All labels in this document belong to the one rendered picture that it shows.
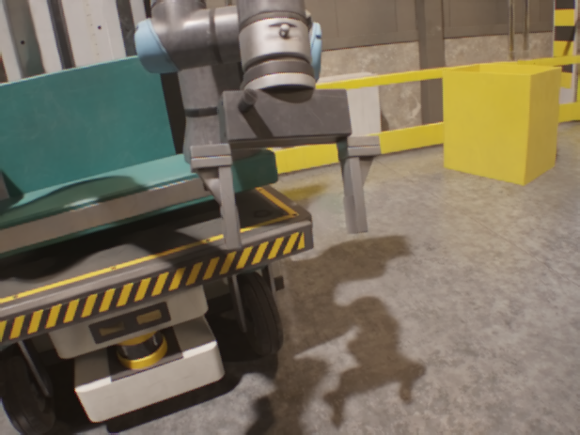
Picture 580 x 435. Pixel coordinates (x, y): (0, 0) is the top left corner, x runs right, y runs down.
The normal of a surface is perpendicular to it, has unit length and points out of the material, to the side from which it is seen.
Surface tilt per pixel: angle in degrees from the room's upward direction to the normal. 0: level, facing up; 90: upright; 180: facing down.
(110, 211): 90
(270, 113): 67
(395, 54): 90
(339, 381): 0
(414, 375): 0
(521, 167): 90
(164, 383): 90
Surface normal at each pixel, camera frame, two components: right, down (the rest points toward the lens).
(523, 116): -0.80, 0.32
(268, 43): -0.18, -0.01
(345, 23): 0.23, 0.35
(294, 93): 0.26, -0.07
